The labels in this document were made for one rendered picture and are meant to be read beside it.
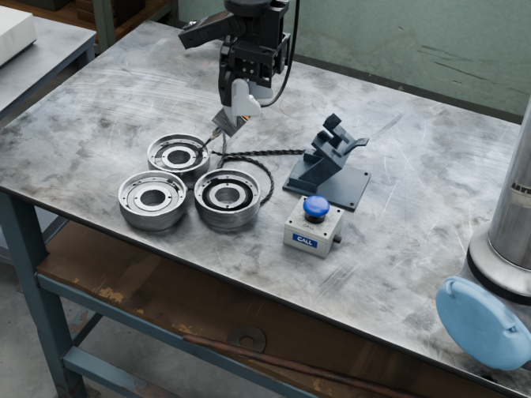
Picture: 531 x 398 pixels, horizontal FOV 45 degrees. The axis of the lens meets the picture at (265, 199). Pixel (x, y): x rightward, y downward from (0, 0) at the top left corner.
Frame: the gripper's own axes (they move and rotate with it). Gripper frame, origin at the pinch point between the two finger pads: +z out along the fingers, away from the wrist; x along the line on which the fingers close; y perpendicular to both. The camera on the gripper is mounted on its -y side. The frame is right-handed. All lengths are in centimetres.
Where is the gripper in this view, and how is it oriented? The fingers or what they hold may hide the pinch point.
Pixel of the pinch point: (235, 112)
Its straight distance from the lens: 103.1
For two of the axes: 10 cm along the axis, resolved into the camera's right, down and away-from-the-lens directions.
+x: 3.8, -6.2, 6.9
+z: -0.4, 7.3, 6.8
